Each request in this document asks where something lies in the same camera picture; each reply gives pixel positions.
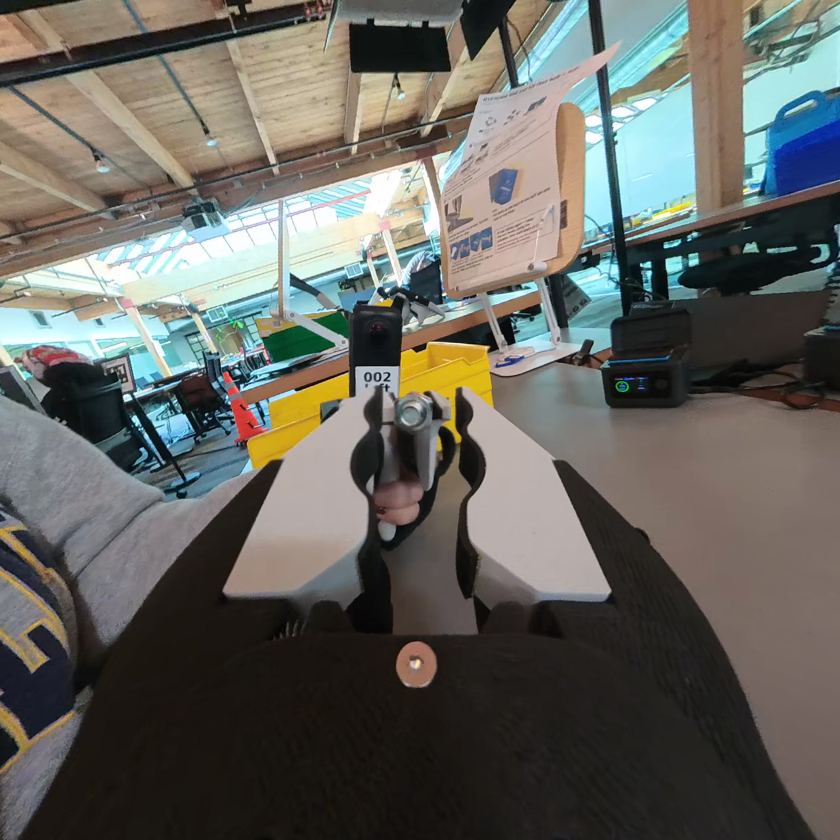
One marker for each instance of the person's left hand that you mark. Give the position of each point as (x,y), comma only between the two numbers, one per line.
(397,504)

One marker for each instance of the person's left forearm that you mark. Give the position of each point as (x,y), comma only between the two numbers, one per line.
(98,499)

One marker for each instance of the black office chair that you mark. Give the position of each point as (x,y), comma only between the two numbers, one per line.
(748,269)

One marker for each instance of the wooden post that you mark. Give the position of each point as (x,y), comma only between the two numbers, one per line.
(715,105)

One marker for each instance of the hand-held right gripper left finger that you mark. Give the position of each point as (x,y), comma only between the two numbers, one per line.
(295,525)

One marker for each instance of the black box device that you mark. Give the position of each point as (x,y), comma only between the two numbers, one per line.
(823,358)

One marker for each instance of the black mesh chair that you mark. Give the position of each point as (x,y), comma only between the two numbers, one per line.
(105,420)

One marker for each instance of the silver hex bolt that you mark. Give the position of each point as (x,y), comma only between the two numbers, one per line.
(413,413)

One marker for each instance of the black grey desk tool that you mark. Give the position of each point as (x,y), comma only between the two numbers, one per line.
(410,305)

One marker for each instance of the black metal pole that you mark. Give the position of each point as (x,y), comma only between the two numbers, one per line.
(607,151)

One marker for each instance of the black hanging panel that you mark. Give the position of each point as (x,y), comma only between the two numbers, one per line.
(400,46)
(489,18)

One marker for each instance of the printed marker sign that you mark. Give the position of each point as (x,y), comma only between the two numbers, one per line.
(118,374)

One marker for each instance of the green plastic bin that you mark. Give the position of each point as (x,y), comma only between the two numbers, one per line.
(305,338)

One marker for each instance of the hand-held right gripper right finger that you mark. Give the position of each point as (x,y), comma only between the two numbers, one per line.
(531,525)

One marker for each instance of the ceiling mounted unit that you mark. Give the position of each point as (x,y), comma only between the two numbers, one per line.
(203,215)

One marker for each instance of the small blue white tag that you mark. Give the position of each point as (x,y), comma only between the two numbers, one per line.
(510,361)

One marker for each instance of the black charging case with display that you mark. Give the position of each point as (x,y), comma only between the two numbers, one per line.
(646,367)

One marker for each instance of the yellow plastic bin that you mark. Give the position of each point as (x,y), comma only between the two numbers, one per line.
(446,371)

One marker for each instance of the orange traffic cone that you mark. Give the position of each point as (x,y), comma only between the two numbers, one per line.
(244,413)

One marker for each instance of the printed instruction sheet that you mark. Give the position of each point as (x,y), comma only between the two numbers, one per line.
(505,197)

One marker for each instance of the stack of blue bins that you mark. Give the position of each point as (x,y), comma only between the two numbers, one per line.
(804,148)

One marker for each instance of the person's grey printed sweatshirt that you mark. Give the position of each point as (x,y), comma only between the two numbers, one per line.
(33,656)

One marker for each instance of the grey equipment case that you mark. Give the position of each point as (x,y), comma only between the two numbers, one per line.
(754,334)

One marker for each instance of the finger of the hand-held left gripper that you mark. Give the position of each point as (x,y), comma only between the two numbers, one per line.
(426,459)
(394,453)

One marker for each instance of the white overhead lamp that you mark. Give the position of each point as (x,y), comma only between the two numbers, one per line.
(394,10)

